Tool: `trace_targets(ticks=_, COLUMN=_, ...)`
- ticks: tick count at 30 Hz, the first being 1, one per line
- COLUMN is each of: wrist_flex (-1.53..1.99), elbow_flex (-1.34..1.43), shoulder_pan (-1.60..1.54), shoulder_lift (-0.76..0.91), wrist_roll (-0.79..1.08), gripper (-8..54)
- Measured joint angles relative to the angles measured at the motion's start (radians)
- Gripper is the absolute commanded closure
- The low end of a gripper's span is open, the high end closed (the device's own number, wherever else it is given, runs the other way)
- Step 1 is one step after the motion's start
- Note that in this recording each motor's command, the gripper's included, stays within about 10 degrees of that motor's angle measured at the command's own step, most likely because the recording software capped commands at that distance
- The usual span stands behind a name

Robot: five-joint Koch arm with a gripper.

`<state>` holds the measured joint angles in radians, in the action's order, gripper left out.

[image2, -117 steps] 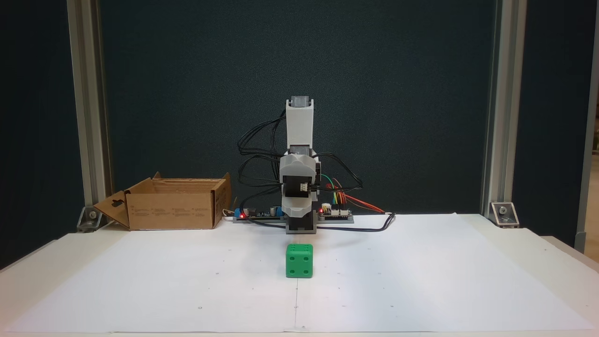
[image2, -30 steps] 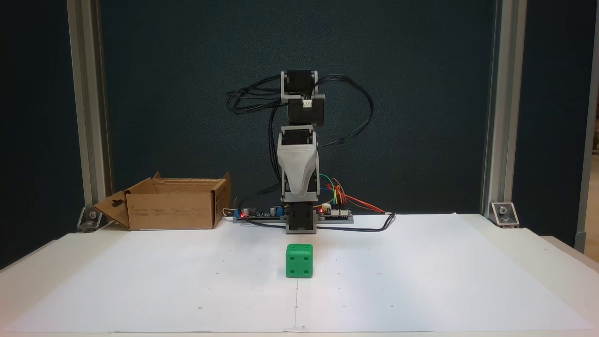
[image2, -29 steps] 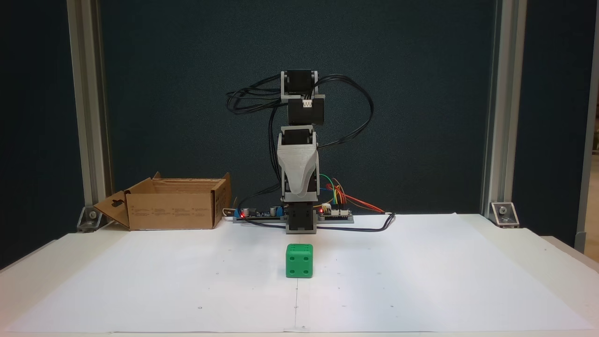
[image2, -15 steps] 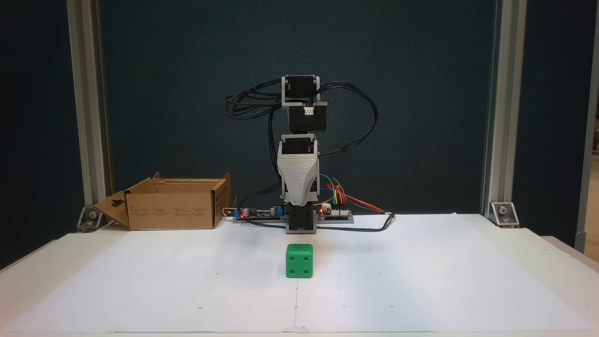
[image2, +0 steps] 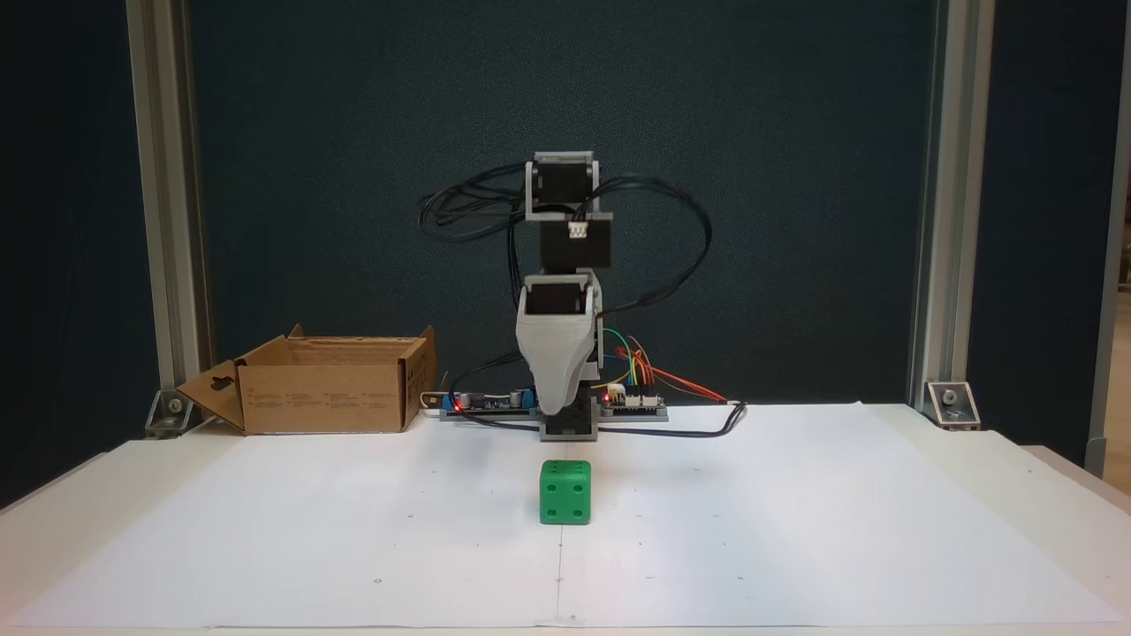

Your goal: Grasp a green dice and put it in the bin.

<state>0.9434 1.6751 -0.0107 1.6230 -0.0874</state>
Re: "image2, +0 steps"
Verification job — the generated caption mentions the orange twin lead wire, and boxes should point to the orange twin lead wire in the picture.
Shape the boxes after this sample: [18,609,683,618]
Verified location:
[619,347,730,403]

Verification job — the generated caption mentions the black motor cable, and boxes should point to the black motor cable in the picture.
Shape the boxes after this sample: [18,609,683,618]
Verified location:
[505,221,524,306]
[446,352,524,409]
[418,162,535,244]
[599,175,713,314]

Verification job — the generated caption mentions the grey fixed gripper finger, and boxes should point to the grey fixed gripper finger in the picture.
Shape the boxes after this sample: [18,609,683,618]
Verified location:
[516,314,594,417]

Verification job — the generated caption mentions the black power cable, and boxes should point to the black power cable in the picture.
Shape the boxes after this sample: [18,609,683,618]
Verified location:
[459,399,750,439]

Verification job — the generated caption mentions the metal corner bracket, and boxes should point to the metal corner bracket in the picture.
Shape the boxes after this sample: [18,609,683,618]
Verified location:
[924,381,982,432]
[144,389,215,439]

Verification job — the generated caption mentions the green dice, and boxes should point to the green dice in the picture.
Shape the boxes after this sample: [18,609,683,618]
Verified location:
[540,459,592,526]

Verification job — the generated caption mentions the motor controller circuit board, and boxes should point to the motor controller circuit board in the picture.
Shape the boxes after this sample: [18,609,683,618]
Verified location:
[599,382,669,423]

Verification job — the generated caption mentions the blue voltage converter board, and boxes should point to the blue voltage converter board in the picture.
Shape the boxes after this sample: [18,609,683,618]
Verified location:
[439,387,540,421]

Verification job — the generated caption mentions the aluminium frame post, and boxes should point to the aluminium frame post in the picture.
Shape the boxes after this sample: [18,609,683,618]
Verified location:
[908,0,995,412]
[126,0,215,416]

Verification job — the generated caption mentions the brown cardboard box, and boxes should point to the brown cardboard box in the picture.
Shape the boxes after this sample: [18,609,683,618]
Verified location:
[176,324,438,435]

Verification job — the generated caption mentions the green jumper wire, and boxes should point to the green jumper wire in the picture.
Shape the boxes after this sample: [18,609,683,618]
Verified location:
[605,329,639,390]

